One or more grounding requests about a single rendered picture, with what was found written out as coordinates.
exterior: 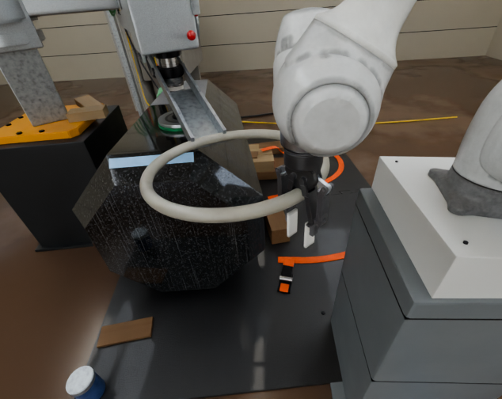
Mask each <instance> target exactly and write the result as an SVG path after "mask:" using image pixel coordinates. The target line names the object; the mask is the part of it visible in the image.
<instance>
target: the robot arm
mask: <svg viewBox="0 0 502 399"><path fill-rule="evenodd" d="M416 1H417V0H344V1H343V2H342V3H341V4H340V5H338V6H336V7H335V8H333V9H328V8H322V7H308V8H303V9H297V10H295V11H292V12H290V13H288V14H286V15H285V16H284V17H283V20H282V22H281V25H280V29H279V32H278V36H277V40H276V48H275V60H274V64H273V84H274V86H273V91H272V109H273V113H274V117H275V120H276V123H277V126H278V128H279V130H280V144H281V146H282V147H283V148H284V164H283V165H281V166H279V167H277V168H276V175H277V182H278V196H281V195H283V194H285V193H287V192H289V191H291V190H293V189H295V188H299V189H301V190H302V196H304V199H305V204H306V213H307V218H308V222H306V223H305V233H304V247H305V248H307V247H308V246H310V245H311V244H313V243H314V235H315V234H317V233H318V227H320V226H322V225H323V224H325V223H326V222H327V219H328V212H329V199H330V193H331V191H332V190H333V188H334V184H333V183H331V182H330V183H326V182H325V181H324V180H323V179H322V175H321V167H322V164H323V157H332V156H337V155H340V154H344V153H346V152H348V151H350V150H352V149H353V148H355V147H356V146H358V145H359V144H360V143H361V142H362V141H363V140H364V139H365V138H366V137H367V136H368V134H369V133H370V132H371V130H372V128H373V126H374V125H375V122H376V120H377V118H378V114H379V112H380V108H381V103H382V99H383V94H384V92H385V89H386V87H387V85H388V82H389V80H390V78H391V76H392V74H393V72H394V70H395V69H396V67H397V60H396V43H397V38H398V35H399V32H400V31H401V28H402V26H403V24H404V23H405V20H406V18H407V17H408V15H409V13H410V11H411V10H412V8H413V7H414V5H415V3H416ZM428 175H429V176H430V178H432V179H433V180H434V182H435V183H436V185H437V187H438V188H439V190H440V191H441V193H442V195H443V197H444V199H445V200H446V201H447V210H448V211H449V212H451V213H452V214H455V215H461V216H463V215H474V216H481V217H487V218H494V219H502V80H501V81H500V82H499V83H498V84H497V85H496V86H495V87H494V88H493V89H492V90H491V91H490V92H489V94H488V95H487V96H486V98H485V99H484V100H483V101H482V103H481V105H480V107H479V108H478V110H477V111H476V113H475V115H474V117H473V119H472V120H471V122H470V125H469V126H468V128H467V130H466V133H465V135H464V137H463V139H462V142H461V144H460V146H459V148H458V153H457V155H456V158H455V160H454V163H453V165H452V166H451V167H450V169H449V170H448V169H437V168H432V169H429V172H428ZM317 184H318V187H319V188H318V187H317ZM317 192H319V193H318V198H317ZM295 207H297V206H295V205H294V206H292V207H289V208H288V209H285V210H284V211H285V217H286V218H285V220H286V222H287V236H288V237H290V236H292V235H293V234H295V233H296V232H297V223H298V209H297V208H295ZM293 208H295V209H293Z"/></svg>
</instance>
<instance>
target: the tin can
mask: <svg viewBox="0 0 502 399"><path fill-rule="evenodd" d="M66 391H67V392H68V393H69V394H70V395H71V396H73V397H75V398H76V399H100V398H101V396H102V395H103V393H104V391H105V381H104V380H103V379H102V378H101V377H100V376H99V375H98V374H97V373H96V372H95V371H94V369H93V368H92V367H89V366H83V367H79V368H78V369H77V370H75V371H74V372H73V373H72V374H71V375H70V377H69V378H68V380H67V383H66Z"/></svg>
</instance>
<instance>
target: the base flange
mask: <svg viewBox="0 0 502 399"><path fill-rule="evenodd" d="M65 107H66V109H67V111H69V110H70V109H71V108H80V107H78V106H77V105H76V104H75V105H66V106H65ZM93 121H94V120H86V121H79V122H73V123H69V121H68V119H66V120H60V121H56V122H53V123H46V124H43V125H40V126H35V127H34V126H32V124H31V122H30V120H29V118H28V117H27V116H26V114H24V115H22V116H19V117H18V118H16V119H15V120H13V121H11V122H10V123H7V124H6V125H5V126H3V127H1V128H0V145H2V144H10V143H27V142H36V141H45V140H54V139H71V138H73V137H76V136H78V135H80V134H81V133H82V132H83V131H84V130H85V129H86V128H87V127H88V126H89V125H90V124H91V123H92V122H93Z"/></svg>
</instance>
